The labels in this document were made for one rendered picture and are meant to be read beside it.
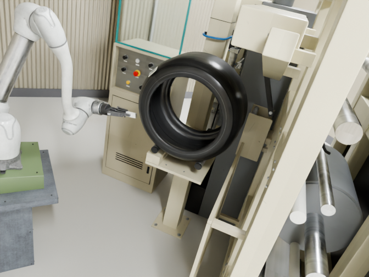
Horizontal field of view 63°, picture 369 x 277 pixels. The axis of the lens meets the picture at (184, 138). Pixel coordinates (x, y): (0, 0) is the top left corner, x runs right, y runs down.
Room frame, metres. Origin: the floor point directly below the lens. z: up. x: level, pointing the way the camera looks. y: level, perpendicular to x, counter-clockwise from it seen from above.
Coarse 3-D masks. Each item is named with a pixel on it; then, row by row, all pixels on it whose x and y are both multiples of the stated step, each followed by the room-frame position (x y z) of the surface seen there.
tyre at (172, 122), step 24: (168, 72) 1.50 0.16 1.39; (192, 72) 1.47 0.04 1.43; (216, 72) 1.47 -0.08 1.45; (144, 96) 1.53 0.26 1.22; (168, 96) 1.79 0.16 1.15; (216, 96) 1.43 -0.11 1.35; (240, 96) 1.48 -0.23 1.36; (144, 120) 1.52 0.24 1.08; (168, 120) 1.77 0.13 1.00; (240, 120) 1.44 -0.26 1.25; (168, 144) 1.48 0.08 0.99; (192, 144) 1.69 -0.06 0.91; (216, 144) 1.42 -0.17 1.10
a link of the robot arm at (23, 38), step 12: (24, 12) 1.54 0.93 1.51; (24, 24) 1.52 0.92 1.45; (24, 36) 1.52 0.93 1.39; (36, 36) 1.56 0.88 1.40; (12, 48) 1.50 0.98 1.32; (24, 48) 1.52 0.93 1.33; (12, 60) 1.48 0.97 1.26; (24, 60) 1.53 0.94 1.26; (0, 72) 1.45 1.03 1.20; (12, 72) 1.47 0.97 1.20; (0, 84) 1.43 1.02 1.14; (12, 84) 1.47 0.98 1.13; (0, 96) 1.42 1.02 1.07; (0, 108) 1.40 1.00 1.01
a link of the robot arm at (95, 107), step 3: (93, 102) 1.72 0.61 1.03; (96, 102) 1.72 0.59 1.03; (99, 102) 1.72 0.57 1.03; (102, 102) 1.73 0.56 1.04; (93, 105) 1.70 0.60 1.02; (96, 105) 1.70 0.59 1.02; (99, 105) 1.70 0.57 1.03; (93, 108) 1.69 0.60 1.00; (96, 108) 1.69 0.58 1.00; (99, 108) 1.70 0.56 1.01; (93, 111) 1.69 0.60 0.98; (96, 111) 1.69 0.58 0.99; (99, 111) 1.69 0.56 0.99; (99, 114) 1.70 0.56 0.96
